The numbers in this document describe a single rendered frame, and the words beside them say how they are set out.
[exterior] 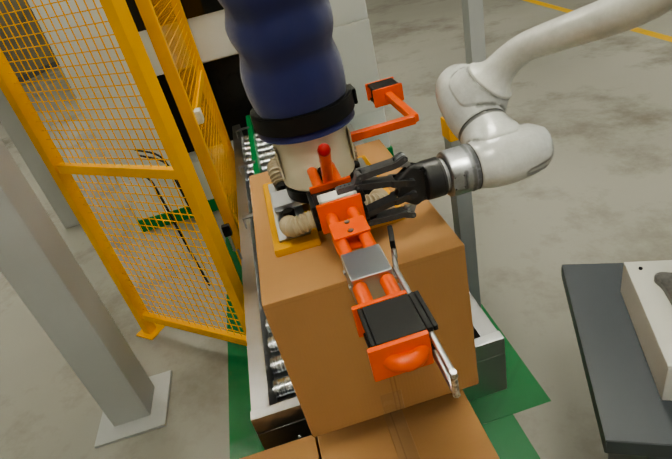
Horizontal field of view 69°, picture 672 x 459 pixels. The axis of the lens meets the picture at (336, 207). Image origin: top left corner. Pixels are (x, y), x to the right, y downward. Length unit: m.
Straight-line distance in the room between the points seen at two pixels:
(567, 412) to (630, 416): 0.92
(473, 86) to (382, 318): 0.54
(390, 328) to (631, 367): 0.71
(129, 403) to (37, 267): 0.74
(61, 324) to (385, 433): 1.28
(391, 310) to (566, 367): 1.60
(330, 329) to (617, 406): 0.57
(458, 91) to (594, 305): 0.62
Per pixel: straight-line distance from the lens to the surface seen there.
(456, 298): 1.03
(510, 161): 0.93
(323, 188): 0.92
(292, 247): 1.03
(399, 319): 0.60
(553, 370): 2.15
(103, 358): 2.19
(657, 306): 1.21
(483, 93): 0.99
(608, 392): 1.16
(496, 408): 2.03
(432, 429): 1.34
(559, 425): 2.01
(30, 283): 2.01
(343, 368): 1.07
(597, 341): 1.24
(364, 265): 0.71
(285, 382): 1.51
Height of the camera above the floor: 1.66
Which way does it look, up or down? 31 degrees down
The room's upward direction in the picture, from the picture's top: 14 degrees counter-clockwise
